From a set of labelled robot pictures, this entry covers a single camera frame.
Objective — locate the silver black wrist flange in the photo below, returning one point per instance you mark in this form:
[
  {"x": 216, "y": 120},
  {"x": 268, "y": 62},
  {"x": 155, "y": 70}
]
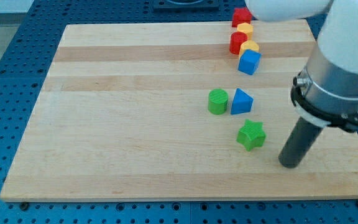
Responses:
[{"x": 325, "y": 95}]

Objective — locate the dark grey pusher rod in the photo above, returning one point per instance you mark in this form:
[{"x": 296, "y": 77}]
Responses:
[{"x": 302, "y": 137}]

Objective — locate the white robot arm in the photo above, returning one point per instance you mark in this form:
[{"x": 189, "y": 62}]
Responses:
[{"x": 338, "y": 37}]

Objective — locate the green star block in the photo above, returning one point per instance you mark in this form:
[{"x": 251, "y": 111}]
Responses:
[{"x": 251, "y": 135}]

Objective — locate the red star block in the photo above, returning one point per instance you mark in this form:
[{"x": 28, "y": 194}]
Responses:
[{"x": 241, "y": 15}]

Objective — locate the blue triangle block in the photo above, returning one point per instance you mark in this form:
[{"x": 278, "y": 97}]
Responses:
[{"x": 242, "y": 102}]

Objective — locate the blue cube block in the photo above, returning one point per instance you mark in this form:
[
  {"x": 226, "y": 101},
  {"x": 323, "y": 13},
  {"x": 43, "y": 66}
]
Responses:
[{"x": 249, "y": 62}]

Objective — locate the green cylinder block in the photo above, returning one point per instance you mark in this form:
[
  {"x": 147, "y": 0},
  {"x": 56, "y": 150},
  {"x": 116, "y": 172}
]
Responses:
[{"x": 217, "y": 101}]

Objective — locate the yellow cylinder block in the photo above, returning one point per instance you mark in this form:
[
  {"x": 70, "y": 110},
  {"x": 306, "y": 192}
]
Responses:
[{"x": 248, "y": 45}]

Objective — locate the yellow hexagon block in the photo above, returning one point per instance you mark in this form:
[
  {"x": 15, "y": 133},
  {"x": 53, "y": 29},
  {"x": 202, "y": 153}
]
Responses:
[{"x": 246, "y": 28}]

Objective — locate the red cylinder block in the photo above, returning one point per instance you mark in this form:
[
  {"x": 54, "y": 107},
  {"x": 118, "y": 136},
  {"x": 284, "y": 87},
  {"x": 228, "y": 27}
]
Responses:
[{"x": 237, "y": 39}]

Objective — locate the wooden board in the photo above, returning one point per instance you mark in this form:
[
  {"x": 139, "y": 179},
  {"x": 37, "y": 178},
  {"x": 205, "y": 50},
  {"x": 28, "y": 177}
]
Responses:
[{"x": 123, "y": 116}]

